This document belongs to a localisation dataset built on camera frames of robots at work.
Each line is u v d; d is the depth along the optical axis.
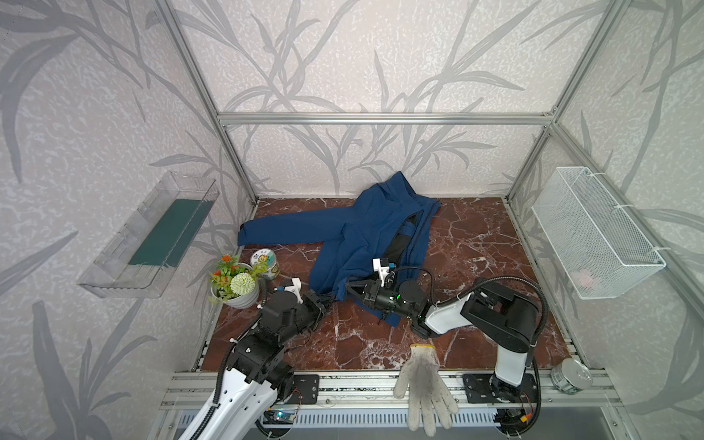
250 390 0.50
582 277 0.73
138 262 0.62
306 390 0.73
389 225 1.02
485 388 0.73
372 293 0.71
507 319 0.48
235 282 0.77
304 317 0.65
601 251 0.61
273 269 0.93
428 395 0.72
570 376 0.71
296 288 0.71
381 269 0.77
